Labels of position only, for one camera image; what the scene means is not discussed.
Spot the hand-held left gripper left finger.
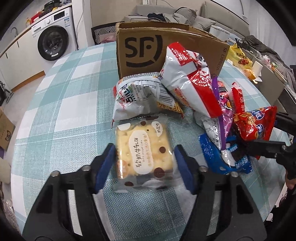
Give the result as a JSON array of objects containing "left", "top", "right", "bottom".
[{"left": 22, "top": 143, "right": 117, "bottom": 241}]

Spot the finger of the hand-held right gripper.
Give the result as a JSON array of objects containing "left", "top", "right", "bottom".
[
  {"left": 275, "top": 112, "right": 296, "bottom": 133},
  {"left": 246, "top": 138, "right": 296, "bottom": 164}
]

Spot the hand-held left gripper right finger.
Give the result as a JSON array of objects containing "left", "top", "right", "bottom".
[{"left": 174, "top": 145, "right": 269, "bottom": 241}]

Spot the red snack packet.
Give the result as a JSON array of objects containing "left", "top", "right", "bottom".
[{"left": 232, "top": 106, "right": 277, "bottom": 160}]

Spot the blue cookie packet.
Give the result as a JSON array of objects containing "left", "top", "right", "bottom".
[{"left": 199, "top": 133, "right": 252, "bottom": 175}]

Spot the clear cream cake packet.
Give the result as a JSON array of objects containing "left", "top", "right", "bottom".
[{"left": 112, "top": 115, "right": 175, "bottom": 192}]

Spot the purple candy packet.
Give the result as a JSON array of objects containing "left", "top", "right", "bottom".
[{"left": 194, "top": 77, "right": 237, "bottom": 151}]

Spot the grey white noodle snack bag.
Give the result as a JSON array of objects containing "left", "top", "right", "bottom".
[{"left": 112, "top": 72, "right": 185, "bottom": 128}]

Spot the large red white snack bag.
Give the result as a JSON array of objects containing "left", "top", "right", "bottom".
[{"left": 158, "top": 42, "right": 223, "bottom": 118}]

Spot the brown cardboard box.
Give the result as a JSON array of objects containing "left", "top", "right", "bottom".
[{"left": 115, "top": 22, "right": 230, "bottom": 80}]

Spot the person's right forearm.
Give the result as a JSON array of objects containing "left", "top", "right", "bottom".
[{"left": 264, "top": 185, "right": 296, "bottom": 241}]

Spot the grey chair back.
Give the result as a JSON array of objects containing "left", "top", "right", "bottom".
[{"left": 251, "top": 56, "right": 286, "bottom": 107}]

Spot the narrow red stick packet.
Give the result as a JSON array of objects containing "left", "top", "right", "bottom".
[{"left": 231, "top": 82, "right": 244, "bottom": 115}]

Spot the yellow plastic bag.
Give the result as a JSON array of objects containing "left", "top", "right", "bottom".
[{"left": 225, "top": 43, "right": 256, "bottom": 80}]

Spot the printed cardboard box on floor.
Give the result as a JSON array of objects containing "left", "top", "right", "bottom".
[{"left": 0, "top": 107, "right": 16, "bottom": 151}]

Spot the grey sofa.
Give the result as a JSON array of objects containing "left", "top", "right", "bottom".
[{"left": 124, "top": 1, "right": 250, "bottom": 40}]

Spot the chair with patterned back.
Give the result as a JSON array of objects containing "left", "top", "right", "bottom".
[{"left": 91, "top": 24, "right": 117, "bottom": 45}]

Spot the grey cushion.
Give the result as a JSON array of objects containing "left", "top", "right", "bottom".
[{"left": 192, "top": 16, "right": 216, "bottom": 30}]

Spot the white washing machine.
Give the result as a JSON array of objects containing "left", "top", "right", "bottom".
[{"left": 31, "top": 7, "right": 78, "bottom": 61}]

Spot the white counter cabinet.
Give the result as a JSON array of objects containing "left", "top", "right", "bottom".
[{"left": 0, "top": 25, "right": 45, "bottom": 91}]

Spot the black item on washer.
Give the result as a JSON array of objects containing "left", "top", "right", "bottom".
[{"left": 44, "top": 0, "right": 64, "bottom": 13}]

